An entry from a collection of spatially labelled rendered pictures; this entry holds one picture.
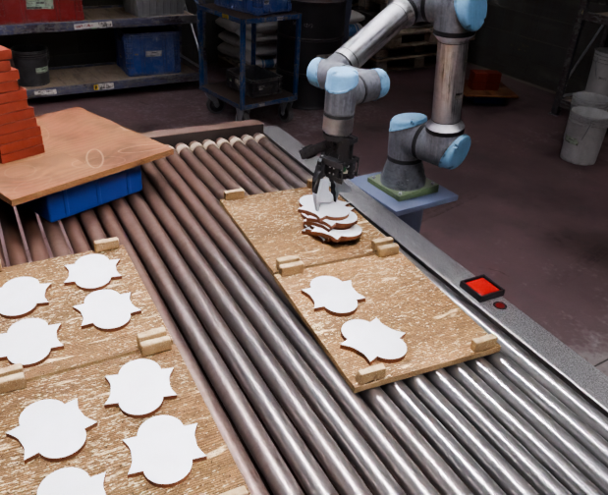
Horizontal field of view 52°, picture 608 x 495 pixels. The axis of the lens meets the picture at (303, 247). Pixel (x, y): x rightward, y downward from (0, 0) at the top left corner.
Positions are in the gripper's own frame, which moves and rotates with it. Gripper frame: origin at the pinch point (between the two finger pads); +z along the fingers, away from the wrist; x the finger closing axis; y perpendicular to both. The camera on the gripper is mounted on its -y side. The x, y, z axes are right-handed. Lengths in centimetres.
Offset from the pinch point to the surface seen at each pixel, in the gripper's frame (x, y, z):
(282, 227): -7.0, -8.3, 8.3
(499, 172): 295, -58, 102
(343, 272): -13.6, 16.9, 8.3
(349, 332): -32.8, 32.3, 7.1
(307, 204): -2.8, -3.3, 1.1
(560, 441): -28, 76, 10
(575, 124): 353, -31, 73
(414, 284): -5.9, 32.2, 8.3
